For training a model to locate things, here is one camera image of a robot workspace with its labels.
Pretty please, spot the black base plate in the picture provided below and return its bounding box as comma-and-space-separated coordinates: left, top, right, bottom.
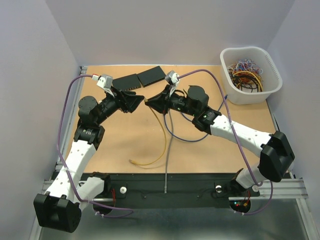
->
95, 173, 260, 209

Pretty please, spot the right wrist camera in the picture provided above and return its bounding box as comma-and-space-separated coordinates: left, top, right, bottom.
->
164, 70, 180, 97

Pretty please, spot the yellow ethernet cable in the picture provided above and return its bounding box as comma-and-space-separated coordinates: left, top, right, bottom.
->
128, 99, 168, 166

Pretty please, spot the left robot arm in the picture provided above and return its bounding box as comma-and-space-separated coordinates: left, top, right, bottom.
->
33, 89, 144, 233

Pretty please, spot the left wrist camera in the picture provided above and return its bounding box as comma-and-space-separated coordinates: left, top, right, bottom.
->
96, 74, 113, 90

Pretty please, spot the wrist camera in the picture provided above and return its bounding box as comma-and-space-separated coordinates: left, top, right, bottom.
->
96, 74, 113, 90
164, 70, 180, 97

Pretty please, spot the dark blue ethernet cable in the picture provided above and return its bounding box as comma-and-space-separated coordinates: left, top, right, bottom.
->
163, 111, 210, 143

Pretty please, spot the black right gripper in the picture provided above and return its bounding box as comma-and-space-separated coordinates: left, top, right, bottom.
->
144, 84, 198, 117

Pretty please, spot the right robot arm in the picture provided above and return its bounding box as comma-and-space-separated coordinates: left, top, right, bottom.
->
145, 85, 295, 195

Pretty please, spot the grey ethernet cable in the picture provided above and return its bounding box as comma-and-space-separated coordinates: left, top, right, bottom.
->
164, 111, 175, 193

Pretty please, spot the aluminium rail frame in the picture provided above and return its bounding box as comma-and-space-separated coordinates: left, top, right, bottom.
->
43, 65, 320, 240

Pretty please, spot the bundle of coloured wires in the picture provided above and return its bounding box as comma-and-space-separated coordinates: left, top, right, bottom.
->
227, 57, 266, 94

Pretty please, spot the purple camera cable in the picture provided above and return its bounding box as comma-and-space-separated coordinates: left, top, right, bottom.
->
56, 73, 134, 219
176, 68, 274, 216

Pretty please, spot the white plastic bin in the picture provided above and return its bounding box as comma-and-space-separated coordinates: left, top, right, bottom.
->
220, 46, 283, 105

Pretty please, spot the black network switch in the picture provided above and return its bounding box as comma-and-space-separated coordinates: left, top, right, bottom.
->
112, 74, 141, 91
137, 66, 166, 87

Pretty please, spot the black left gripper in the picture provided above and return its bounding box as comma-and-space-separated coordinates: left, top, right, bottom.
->
95, 85, 145, 125

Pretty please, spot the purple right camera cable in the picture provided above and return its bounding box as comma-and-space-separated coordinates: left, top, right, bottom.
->
176, 68, 274, 216

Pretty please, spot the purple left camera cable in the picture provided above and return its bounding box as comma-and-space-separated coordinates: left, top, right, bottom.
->
56, 73, 134, 219

